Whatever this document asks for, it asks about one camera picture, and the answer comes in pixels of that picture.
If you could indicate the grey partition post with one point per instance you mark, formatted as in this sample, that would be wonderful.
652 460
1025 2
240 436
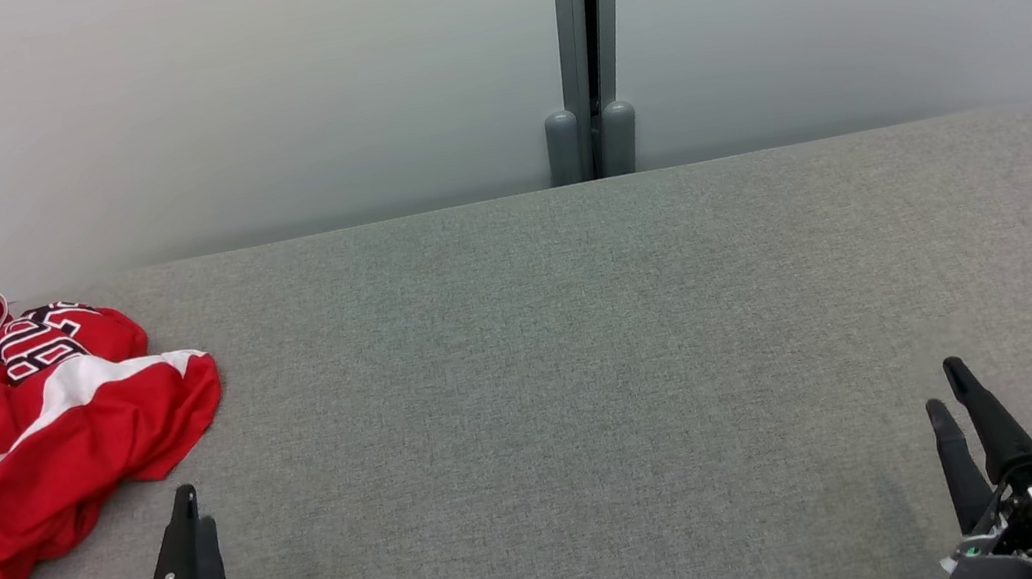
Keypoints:
577 18

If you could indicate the grey fabric upholstered platform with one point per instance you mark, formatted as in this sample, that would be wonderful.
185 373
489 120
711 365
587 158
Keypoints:
592 400

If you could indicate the red shorts with white band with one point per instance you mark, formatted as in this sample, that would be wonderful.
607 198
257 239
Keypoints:
93 440

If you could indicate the grey cylinder post foot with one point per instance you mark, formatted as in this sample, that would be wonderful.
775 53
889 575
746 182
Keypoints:
564 149
618 139

